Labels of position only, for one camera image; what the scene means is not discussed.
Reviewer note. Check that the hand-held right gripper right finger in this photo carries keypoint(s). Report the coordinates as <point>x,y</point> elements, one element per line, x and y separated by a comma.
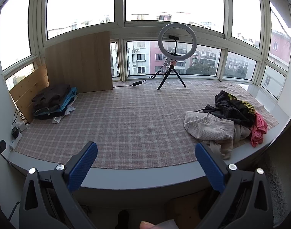
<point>208,169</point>

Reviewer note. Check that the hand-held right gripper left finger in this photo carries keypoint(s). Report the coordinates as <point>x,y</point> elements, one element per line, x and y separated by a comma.
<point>82,169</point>

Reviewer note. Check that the cream knit sweater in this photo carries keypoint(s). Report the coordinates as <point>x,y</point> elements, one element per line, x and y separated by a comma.
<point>212,128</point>

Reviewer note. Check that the person's right hand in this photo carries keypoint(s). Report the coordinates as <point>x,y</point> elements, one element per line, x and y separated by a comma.
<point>147,225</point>

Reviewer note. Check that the white power strip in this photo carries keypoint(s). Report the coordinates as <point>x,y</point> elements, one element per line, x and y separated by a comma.
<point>16,142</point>

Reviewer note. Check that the black power adapter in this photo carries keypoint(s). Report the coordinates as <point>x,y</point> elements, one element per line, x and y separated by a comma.
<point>15,132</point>

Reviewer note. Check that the white folded garment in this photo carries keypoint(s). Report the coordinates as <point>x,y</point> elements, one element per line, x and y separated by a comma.
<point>61,118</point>

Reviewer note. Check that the dark navy folded garment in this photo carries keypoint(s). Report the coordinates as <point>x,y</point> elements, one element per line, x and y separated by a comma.
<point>46,115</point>

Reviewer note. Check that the pink checked blanket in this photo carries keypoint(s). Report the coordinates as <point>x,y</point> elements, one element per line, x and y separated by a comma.
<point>126,124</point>

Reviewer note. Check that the pink garment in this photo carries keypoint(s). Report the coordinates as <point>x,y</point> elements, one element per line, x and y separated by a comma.
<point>258,128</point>

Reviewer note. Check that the black garment with yellow print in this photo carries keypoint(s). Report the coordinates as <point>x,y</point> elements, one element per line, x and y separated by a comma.
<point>233,107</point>

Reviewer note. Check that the small knotty wooden board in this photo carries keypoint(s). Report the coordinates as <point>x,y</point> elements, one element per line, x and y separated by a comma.
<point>28,90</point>

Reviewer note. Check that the blue folded garment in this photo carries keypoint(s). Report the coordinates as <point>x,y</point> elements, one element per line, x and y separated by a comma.
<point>68,97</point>

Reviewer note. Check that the white lace cloth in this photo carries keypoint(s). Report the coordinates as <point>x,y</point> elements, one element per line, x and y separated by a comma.
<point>279,190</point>

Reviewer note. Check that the brown folded garment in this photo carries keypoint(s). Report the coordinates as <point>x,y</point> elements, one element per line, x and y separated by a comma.
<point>52,94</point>

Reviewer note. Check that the large light wooden board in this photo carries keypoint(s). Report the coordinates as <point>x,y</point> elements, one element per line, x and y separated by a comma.
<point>81,62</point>

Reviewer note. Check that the white window frame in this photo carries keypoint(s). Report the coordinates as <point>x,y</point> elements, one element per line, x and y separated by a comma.
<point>119,4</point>

